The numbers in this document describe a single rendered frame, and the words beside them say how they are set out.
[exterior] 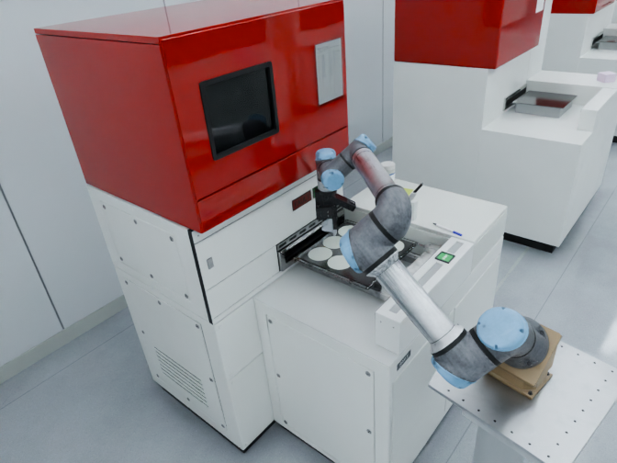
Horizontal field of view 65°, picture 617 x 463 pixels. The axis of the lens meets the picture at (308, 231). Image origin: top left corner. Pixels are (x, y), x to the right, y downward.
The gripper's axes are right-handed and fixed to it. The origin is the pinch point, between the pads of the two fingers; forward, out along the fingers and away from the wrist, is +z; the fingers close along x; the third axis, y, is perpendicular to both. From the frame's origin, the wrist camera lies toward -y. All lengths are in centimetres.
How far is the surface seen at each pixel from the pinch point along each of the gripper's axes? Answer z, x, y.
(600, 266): 100, -99, -176
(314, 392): 52, 34, 12
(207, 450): 99, 25, 66
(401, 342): 12, 50, -19
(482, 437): 45, 63, -44
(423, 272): 3.1, 25.5, -30.1
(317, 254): 9.2, 1.1, 8.1
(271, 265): 8.9, 6.7, 26.6
